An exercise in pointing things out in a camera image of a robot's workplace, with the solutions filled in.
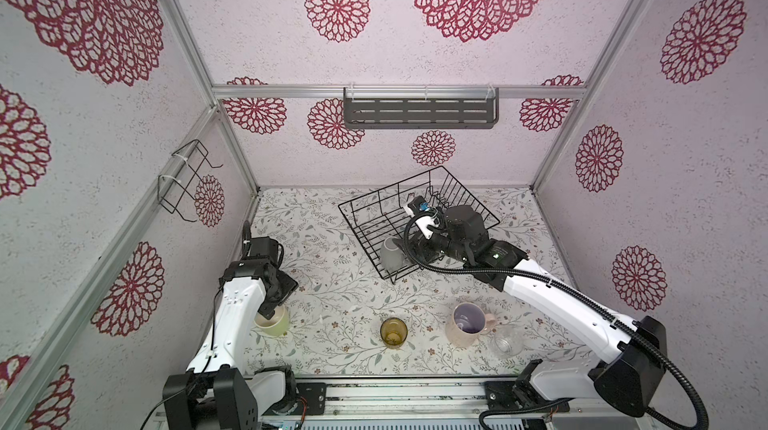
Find cream grey mug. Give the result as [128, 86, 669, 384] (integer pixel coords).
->
[379, 236, 408, 276]

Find light green mug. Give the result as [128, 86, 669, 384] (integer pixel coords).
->
[254, 306, 290, 337]

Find black wire dish rack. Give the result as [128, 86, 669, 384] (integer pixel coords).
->
[338, 166, 500, 283]

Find amber glass cup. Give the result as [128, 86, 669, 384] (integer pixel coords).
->
[379, 317, 409, 349]

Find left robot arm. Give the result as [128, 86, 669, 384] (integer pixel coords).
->
[161, 236, 299, 429]

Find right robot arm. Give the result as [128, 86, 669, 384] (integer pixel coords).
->
[402, 197, 671, 417]

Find pink purple mug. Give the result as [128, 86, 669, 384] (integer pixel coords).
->
[445, 302, 498, 348]

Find clear glass cup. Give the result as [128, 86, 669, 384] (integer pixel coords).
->
[489, 325, 524, 359]

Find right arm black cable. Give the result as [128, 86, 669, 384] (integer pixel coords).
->
[403, 213, 710, 430]

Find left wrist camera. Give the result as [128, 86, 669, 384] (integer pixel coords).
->
[242, 237, 284, 267]

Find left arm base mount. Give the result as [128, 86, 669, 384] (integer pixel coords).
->
[263, 365, 328, 416]

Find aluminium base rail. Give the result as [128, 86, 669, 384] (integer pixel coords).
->
[260, 376, 660, 429]

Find black wire wall holder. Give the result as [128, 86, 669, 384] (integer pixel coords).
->
[156, 139, 223, 223]

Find grey wall shelf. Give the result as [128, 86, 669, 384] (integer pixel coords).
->
[342, 87, 499, 130]

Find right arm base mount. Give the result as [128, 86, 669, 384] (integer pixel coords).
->
[481, 359, 570, 417]

